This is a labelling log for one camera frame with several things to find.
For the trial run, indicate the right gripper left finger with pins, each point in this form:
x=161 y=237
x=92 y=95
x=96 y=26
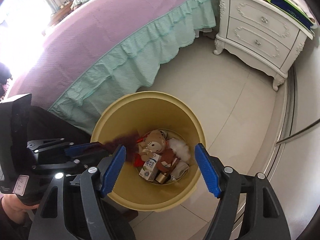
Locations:
x=76 y=202

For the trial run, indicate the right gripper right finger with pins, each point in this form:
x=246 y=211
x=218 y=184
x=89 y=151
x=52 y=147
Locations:
x=263 y=215

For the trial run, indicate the orange shampoo bottle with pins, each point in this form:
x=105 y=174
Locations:
x=162 y=177

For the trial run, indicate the yellow trash bin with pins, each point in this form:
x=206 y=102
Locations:
x=142 y=113

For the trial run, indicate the red snack wrapper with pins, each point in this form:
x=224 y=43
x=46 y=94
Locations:
x=137 y=162

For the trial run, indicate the brown plush toy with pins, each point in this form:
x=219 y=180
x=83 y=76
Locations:
x=167 y=161

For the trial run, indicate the teal bed skirt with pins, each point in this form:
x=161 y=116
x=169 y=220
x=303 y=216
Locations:
x=133 y=63

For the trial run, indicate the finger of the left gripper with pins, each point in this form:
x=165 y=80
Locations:
x=89 y=148

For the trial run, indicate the white fluffy ball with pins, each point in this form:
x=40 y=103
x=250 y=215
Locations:
x=180 y=148

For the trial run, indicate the purple bed cover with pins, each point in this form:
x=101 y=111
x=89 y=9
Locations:
x=81 y=38

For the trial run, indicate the white milk carton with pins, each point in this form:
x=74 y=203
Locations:
x=149 y=169

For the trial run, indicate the beige plush doll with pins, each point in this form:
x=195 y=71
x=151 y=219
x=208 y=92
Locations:
x=154 y=143

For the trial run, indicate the white nightstand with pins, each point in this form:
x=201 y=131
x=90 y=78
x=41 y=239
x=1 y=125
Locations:
x=261 y=35

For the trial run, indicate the left hand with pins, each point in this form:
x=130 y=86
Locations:
x=15 y=209

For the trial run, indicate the dark maroon fabric piece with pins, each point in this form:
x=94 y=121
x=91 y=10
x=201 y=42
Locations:
x=129 y=141

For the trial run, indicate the stack of books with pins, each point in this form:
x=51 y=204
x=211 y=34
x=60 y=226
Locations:
x=299 y=10

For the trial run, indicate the wooden desk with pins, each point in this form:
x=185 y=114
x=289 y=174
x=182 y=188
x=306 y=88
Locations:
x=60 y=15

